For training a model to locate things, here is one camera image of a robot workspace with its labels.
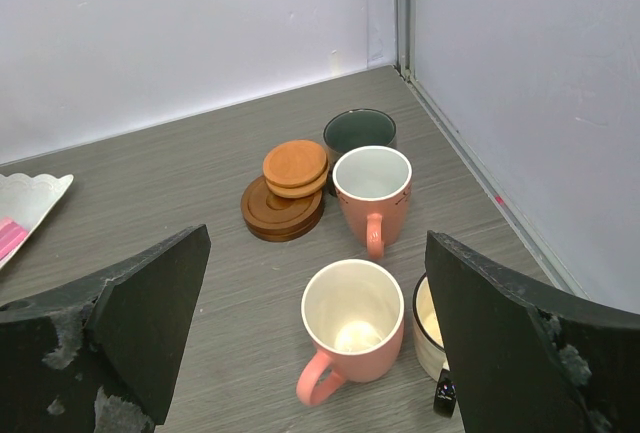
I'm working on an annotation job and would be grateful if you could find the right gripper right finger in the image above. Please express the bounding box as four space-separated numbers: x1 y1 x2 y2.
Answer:
425 231 639 432

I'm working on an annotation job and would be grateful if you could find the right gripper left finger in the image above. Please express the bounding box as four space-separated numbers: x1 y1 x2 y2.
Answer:
1 225 211 432

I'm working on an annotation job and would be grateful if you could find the pink cake with cherry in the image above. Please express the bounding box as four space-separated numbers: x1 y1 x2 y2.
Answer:
0 218 28 259

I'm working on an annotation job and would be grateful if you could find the cream cup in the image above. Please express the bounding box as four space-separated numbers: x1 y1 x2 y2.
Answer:
412 273 448 381

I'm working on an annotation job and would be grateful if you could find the pink mug lying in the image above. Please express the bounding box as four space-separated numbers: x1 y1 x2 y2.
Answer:
296 259 405 406

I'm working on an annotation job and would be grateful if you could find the white three-tier serving stand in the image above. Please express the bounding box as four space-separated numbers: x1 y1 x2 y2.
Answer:
1 173 74 267

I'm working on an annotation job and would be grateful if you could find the pink mug upright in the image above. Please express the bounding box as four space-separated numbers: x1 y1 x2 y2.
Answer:
332 145 413 260

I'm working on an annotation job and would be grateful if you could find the stack of wooden coasters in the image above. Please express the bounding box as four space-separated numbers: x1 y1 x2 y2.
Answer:
241 139 329 242

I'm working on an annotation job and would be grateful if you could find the dark green mug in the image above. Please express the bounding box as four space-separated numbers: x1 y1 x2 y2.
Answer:
323 108 397 196

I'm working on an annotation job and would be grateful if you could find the small black ring object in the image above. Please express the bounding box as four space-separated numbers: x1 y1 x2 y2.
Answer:
433 367 457 418

